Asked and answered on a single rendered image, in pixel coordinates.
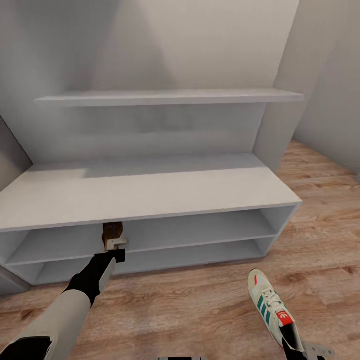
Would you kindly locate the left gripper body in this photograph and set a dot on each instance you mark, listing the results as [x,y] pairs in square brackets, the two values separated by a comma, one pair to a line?
[120,255]

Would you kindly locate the gym shoe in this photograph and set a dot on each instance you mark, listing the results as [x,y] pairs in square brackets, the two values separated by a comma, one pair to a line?
[278,319]

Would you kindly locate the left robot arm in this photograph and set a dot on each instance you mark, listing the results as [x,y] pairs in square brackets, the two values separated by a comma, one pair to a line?
[52,335]

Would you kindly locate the sandal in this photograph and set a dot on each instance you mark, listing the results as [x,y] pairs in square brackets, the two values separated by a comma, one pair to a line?
[111,231]

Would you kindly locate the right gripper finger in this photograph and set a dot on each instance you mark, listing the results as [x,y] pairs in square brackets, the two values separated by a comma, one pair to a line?
[286,347]

